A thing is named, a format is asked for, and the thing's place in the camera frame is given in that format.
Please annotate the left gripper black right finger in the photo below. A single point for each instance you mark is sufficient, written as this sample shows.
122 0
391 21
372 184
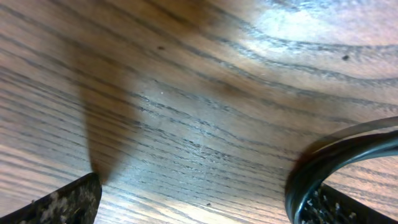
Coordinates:
326 205

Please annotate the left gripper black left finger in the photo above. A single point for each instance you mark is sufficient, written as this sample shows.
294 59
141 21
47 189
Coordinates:
75 203

